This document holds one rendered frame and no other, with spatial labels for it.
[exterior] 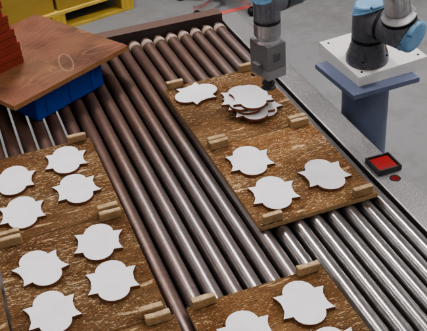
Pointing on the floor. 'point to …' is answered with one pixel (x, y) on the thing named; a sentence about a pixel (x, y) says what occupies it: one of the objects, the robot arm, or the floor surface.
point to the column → (366, 101)
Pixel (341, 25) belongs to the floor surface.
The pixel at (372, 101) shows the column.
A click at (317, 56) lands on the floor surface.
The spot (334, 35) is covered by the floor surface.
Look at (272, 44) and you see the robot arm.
